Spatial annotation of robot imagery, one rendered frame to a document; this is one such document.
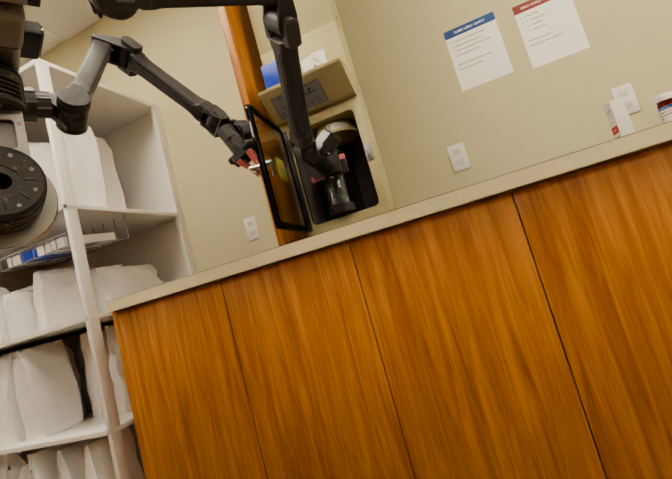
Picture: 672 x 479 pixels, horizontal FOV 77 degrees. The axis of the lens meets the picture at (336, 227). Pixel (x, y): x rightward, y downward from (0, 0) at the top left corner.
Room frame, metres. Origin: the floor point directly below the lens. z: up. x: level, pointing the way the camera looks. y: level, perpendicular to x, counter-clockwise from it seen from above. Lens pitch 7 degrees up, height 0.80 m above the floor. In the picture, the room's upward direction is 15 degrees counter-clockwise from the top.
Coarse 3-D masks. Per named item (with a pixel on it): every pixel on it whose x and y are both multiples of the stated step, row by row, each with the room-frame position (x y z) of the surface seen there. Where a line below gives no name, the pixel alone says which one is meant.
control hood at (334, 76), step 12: (336, 60) 1.33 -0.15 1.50; (312, 72) 1.37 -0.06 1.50; (324, 72) 1.36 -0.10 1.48; (336, 72) 1.36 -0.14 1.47; (348, 72) 1.41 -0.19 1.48; (324, 84) 1.40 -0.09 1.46; (336, 84) 1.39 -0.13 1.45; (348, 84) 1.39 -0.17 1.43; (264, 96) 1.43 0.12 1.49; (276, 96) 1.43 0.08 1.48; (336, 96) 1.43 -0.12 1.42; (348, 96) 1.44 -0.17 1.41; (312, 108) 1.46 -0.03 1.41; (276, 120) 1.50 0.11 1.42
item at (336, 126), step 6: (336, 120) 1.51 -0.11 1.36; (342, 120) 1.52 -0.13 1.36; (348, 120) 1.54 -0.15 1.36; (324, 126) 1.52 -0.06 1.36; (330, 126) 1.50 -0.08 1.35; (336, 126) 1.50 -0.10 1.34; (342, 126) 1.50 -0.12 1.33; (348, 126) 1.51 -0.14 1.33; (354, 126) 1.54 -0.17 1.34; (318, 132) 1.54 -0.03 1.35; (336, 132) 1.64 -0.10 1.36; (342, 132) 1.63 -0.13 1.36; (348, 132) 1.62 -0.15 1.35; (354, 132) 1.60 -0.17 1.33; (342, 138) 1.65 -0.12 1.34; (348, 138) 1.64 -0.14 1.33; (354, 138) 1.62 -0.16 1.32; (342, 144) 1.66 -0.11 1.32
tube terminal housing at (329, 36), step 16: (320, 32) 1.46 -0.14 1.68; (336, 32) 1.44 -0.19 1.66; (304, 48) 1.48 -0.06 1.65; (320, 48) 1.46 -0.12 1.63; (336, 48) 1.45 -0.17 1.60; (352, 64) 1.52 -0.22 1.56; (352, 80) 1.44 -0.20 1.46; (352, 96) 1.44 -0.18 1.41; (320, 112) 1.48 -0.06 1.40; (336, 112) 1.47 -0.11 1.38; (352, 112) 1.48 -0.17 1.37; (288, 128) 1.53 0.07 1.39; (368, 128) 1.47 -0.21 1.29; (384, 176) 1.50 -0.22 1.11; (384, 192) 1.44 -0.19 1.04; (368, 208) 1.46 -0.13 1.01; (384, 208) 1.44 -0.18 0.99; (320, 224) 1.52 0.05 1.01; (336, 224) 1.50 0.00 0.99
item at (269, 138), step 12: (252, 132) 1.22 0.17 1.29; (264, 132) 1.32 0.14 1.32; (276, 132) 1.45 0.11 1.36; (264, 144) 1.29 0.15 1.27; (276, 144) 1.41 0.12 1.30; (264, 156) 1.26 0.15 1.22; (276, 156) 1.38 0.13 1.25; (276, 168) 1.35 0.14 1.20; (288, 168) 1.48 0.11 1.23; (264, 180) 1.22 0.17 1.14; (276, 180) 1.32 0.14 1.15; (288, 180) 1.44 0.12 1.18; (276, 192) 1.29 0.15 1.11; (288, 192) 1.41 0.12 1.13; (288, 204) 1.37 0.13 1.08; (288, 216) 1.34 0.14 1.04; (300, 216) 1.47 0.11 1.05
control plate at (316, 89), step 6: (306, 84) 1.40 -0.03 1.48; (312, 84) 1.40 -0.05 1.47; (318, 84) 1.40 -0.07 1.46; (306, 90) 1.41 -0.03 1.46; (312, 90) 1.41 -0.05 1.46; (318, 90) 1.41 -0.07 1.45; (282, 96) 1.43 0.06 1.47; (306, 96) 1.43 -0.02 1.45; (312, 96) 1.43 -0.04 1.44; (318, 96) 1.43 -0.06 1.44; (324, 96) 1.43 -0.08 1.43; (276, 102) 1.45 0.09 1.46; (282, 102) 1.45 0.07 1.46; (312, 102) 1.44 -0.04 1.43; (318, 102) 1.44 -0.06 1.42; (276, 108) 1.46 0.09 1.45; (282, 108) 1.46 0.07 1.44; (282, 114) 1.48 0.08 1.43
